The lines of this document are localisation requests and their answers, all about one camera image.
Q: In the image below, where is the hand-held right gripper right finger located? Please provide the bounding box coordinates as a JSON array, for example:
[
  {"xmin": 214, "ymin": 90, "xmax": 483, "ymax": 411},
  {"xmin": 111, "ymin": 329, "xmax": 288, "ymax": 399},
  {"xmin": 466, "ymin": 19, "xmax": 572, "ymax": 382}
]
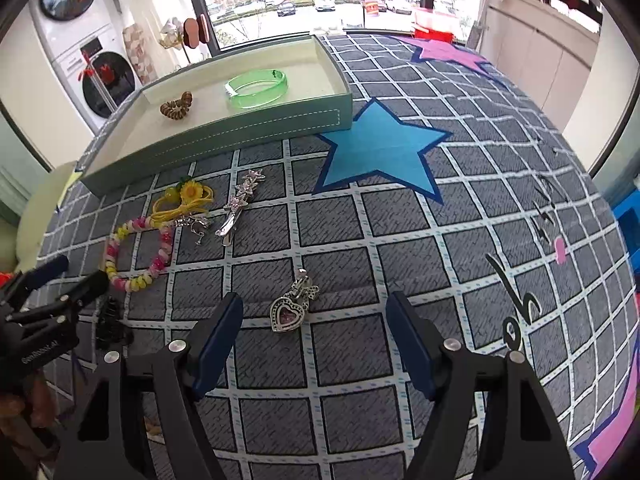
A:
[{"xmin": 385, "ymin": 291, "xmax": 576, "ymax": 480}]

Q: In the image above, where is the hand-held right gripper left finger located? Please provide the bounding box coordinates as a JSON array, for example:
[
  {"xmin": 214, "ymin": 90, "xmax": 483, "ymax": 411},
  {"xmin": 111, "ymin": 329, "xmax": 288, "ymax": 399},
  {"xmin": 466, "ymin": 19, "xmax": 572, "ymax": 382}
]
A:
[{"xmin": 52, "ymin": 291, "xmax": 245, "ymax": 480}]

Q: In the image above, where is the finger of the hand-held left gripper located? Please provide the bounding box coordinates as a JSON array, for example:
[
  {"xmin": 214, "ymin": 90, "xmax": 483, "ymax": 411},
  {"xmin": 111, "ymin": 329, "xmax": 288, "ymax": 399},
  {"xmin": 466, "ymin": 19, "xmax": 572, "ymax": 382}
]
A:
[
  {"xmin": 7, "ymin": 271, "xmax": 111, "ymax": 328},
  {"xmin": 0, "ymin": 255, "xmax": 70, "ymax": 311}
]

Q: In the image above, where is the black claw hair clip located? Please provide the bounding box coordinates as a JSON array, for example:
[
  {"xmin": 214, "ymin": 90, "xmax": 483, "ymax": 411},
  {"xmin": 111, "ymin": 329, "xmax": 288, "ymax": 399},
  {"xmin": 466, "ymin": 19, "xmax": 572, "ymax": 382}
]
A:
[{"xmin": 95, "ymin": 296, "xmax": 132, "ymax": 351}]

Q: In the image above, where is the pink yellow beaded bracelet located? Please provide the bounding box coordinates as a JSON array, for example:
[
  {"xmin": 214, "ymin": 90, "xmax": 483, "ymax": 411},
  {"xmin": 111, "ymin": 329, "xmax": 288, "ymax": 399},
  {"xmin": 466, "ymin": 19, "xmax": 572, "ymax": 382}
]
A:
[{"xmin": 103, "ymin": 216, "xmax": 175, "ymax": 293}]

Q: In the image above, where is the silver heart pendant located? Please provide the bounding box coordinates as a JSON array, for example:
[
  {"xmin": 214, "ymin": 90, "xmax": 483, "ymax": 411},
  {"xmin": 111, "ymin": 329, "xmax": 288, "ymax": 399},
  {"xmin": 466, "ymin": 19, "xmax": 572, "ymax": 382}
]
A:
[{"xmin": 270, "ymin": 267, "xmax": 321, "ymax": 333}]

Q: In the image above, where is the small silver charm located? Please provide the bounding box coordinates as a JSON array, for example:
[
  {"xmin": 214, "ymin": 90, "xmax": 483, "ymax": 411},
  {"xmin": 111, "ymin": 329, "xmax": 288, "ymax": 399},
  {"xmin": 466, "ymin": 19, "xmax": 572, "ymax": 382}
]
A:
[{"xmin": 175, "ymin": 214, "xmax": 211, "ymax": 247}]

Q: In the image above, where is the silver star hair clip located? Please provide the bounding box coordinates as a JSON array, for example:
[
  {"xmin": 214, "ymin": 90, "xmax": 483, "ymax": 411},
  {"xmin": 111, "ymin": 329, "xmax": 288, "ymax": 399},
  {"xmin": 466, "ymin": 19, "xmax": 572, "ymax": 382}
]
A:
[{"xmin": 215, "ymin": 169, "xmax": 266, "ymax": 247}]

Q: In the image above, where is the yellow sunflower hair tie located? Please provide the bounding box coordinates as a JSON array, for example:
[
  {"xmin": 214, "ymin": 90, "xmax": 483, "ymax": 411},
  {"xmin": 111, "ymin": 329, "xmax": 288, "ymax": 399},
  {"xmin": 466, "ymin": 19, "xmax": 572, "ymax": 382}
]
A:
[{"xmin": 151, "ymin": 177, "xmax": 215, "ymax": 226}]

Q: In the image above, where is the pale green shallow box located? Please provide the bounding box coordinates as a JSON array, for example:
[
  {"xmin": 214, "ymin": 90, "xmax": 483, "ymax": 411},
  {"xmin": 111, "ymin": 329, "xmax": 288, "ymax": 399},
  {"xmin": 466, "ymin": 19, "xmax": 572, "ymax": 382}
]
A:
[{"xmin": 80, "ymin": 35, "xmax": 354, "ymax": 196}]

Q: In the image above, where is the pale green cushion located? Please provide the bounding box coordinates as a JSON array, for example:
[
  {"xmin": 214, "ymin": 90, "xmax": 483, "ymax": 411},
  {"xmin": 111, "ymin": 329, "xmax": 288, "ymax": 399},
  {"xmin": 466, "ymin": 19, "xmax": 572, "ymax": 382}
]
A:
[{"xmin": 15, "ymin": 160, "xmax": 81, "ymax": 271}]

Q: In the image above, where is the mop pole with red ribbon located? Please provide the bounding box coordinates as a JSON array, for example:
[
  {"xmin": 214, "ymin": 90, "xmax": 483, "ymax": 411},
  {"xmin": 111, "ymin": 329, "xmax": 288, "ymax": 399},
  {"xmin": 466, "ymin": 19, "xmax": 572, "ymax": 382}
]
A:
[{"xmin": 80, "ymin": 52, "xmax": 117, "ymax": 113}]

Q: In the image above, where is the white washing machine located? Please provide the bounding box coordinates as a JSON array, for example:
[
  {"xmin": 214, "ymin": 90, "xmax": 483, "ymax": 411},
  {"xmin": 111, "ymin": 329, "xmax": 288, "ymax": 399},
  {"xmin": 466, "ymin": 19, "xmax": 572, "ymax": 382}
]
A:
[{"xmin": 52, "ymin": 25, "xmax": 141, "ymax": 133}]

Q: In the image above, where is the pink patterned folded mat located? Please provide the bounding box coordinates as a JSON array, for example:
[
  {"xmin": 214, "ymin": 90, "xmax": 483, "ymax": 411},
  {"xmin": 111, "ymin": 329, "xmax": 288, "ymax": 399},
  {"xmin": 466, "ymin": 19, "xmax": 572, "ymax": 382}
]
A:
[{"xmin": 122, "ymin": 24, "xmax": 158, "ymax": 86}]

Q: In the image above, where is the green translucent bangle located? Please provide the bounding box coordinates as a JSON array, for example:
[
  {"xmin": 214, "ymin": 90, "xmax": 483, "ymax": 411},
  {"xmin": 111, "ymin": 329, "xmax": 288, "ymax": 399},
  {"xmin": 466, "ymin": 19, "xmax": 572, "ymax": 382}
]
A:
[{"xmin": 224, "ymin": 69, "xmax": 291, "ymax": 112}]

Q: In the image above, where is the blue plastic bin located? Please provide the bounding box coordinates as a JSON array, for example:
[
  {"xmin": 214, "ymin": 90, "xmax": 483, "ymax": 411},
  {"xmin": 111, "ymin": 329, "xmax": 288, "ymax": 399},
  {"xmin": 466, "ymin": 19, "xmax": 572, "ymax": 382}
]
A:
[{"xmin": 612, "ymin": 195, "xmax": 640, "ymax": 271}]

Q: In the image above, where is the metal slipper rack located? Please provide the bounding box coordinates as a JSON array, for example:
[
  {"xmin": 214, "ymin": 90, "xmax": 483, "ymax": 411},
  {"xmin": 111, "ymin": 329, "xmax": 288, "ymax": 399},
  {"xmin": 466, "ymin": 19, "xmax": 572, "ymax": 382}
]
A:
[{"xmin": 160, "ymin": 16, "xmax": 213, "ymax": 63}]

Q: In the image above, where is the white low cabinet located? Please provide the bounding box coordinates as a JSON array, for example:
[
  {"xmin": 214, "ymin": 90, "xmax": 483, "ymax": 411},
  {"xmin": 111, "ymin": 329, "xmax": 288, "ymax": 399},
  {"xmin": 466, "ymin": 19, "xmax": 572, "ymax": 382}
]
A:
[{"xmin": 480, "ymin": 0, "xmax": 601, "ymax": 131}]

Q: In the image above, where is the pink plastic basin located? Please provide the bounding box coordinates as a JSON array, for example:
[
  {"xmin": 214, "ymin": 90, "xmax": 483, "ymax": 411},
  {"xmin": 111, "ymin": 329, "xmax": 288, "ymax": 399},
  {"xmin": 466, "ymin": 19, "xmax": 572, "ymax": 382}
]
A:
[{"xmin": 412, "ymin": 8, "xmax": 458, "ymax": 31}]

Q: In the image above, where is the brown spiral hair tie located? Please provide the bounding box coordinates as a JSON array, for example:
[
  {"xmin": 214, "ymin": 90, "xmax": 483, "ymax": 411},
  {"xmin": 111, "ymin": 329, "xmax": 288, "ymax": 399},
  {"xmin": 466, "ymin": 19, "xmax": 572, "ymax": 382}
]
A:
[{"xmin": 160, "ymin": 91, "xmax": 194, "ymax": 122}]

